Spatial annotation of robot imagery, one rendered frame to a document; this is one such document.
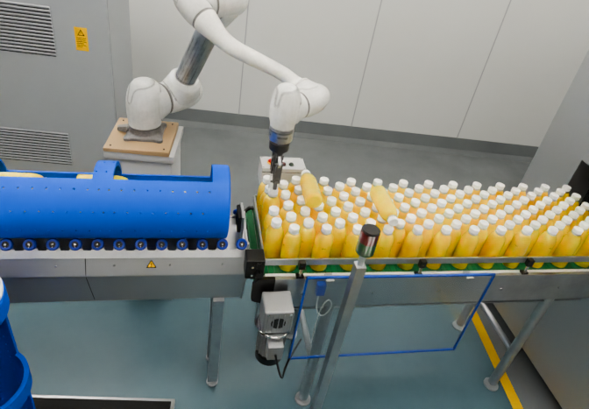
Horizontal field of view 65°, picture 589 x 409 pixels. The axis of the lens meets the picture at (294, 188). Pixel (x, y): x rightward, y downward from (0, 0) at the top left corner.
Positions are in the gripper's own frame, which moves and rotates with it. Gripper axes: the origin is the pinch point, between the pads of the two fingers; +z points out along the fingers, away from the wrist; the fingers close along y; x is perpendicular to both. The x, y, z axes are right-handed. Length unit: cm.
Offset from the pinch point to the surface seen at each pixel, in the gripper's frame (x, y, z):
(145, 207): -46.6, 15.0, 0.6
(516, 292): 112, 24, 37
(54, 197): -75, 14, -2
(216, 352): -18, 12, 89
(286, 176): 9.8, -22.1, 10.3
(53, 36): -118, -157, 2
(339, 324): 25, 40, 36
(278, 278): 2.2, 24.2, 26.5
